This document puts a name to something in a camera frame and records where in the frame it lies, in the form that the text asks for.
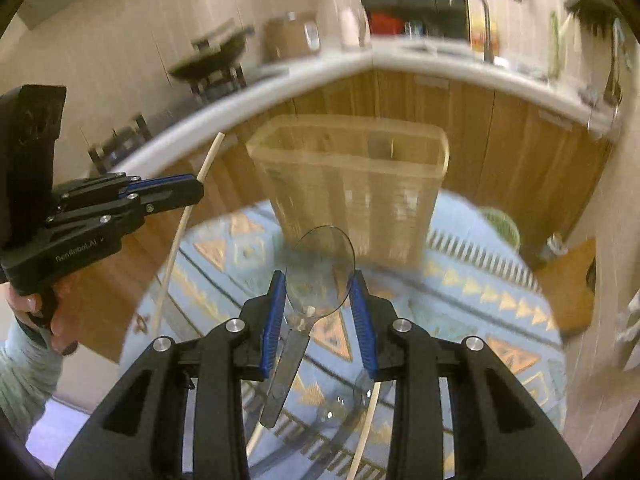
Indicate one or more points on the blue patterned tablecloth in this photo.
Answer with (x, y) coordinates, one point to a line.
(450, 310)

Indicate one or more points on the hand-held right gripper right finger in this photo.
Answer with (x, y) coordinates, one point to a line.
(361, 330)

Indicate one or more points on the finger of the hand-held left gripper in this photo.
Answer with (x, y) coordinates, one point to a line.
(165, 181)
(165, 202)

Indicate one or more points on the person's left hand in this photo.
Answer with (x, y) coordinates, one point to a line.
(65, 330)

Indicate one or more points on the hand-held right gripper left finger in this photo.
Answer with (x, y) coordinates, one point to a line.
(274, 320)

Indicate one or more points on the black wok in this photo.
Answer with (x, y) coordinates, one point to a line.
(210, 60)

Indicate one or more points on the white kitchen countertop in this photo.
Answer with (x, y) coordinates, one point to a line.
(350, 67)

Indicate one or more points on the black gas stove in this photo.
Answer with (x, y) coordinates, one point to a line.
(120, 142)

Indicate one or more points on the beige slotted plastic basket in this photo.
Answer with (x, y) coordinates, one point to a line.
(325, 185)

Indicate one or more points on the chrome faucet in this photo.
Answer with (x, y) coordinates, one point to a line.
(482, 15)

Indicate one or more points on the person's left forearm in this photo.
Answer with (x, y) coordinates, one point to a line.
(25, 385)

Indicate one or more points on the wooden chopstick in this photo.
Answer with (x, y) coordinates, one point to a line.
(187, 215)
(367, 425)

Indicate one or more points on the brown rice cooker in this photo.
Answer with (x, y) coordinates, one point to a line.
(290, 35)

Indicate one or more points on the white electric kettle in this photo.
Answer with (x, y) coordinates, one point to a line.
(354, 27)

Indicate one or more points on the red plastic basket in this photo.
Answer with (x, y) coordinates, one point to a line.
(386, 24)

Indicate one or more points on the yellow detergent bottle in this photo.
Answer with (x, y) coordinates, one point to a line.
(487, 35)

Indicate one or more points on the green round object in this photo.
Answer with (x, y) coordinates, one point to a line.
(502, 225)

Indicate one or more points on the clear plastic spoon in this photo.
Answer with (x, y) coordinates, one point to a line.
(340, 410)
(320, 270)

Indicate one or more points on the green tall bottle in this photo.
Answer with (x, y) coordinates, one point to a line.
(554, 45)

